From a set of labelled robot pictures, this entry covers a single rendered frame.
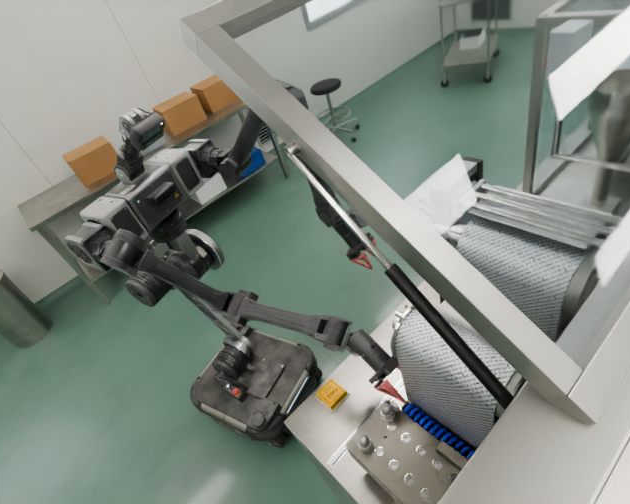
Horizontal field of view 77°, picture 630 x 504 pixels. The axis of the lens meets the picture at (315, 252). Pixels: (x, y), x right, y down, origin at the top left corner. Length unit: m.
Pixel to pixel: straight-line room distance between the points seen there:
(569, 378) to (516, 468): 0.09
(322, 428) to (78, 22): 3.57
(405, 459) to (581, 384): 0.71
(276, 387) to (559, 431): 1.89
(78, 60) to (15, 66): 0.44
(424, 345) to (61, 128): 3.61
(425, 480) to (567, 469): 0.67
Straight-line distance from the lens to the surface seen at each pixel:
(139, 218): 1.41
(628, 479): 0.65
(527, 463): 0.40
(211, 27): 0.50
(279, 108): 0.42
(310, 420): 1.31
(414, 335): 0.90
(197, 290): 1.29
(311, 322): 1.09
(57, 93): 4.02
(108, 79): 4.10
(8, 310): 3.90
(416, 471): 1.06
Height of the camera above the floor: 2.03
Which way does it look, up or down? 39 degrees down
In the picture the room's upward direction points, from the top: 20 degrees counter-clockwise
